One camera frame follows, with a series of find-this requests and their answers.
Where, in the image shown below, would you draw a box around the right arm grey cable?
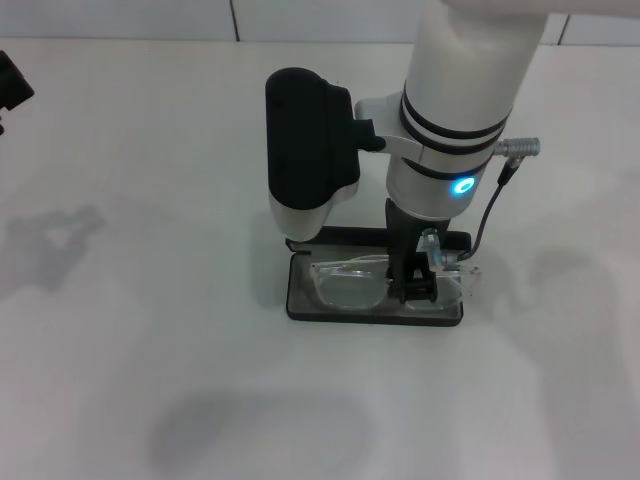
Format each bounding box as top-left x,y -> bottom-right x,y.
419,138 -> 542,274

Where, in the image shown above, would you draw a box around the black glasses case grey lining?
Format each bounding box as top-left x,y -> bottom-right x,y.
284,225 -> 472,328

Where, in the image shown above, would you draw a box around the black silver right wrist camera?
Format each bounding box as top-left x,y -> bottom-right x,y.
263,66 -> 389,241

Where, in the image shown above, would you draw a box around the clear transparent glasses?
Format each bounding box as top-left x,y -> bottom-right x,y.
308,252 -> 485,312

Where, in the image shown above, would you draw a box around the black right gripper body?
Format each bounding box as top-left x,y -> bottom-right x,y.
385,198 -> 424,296

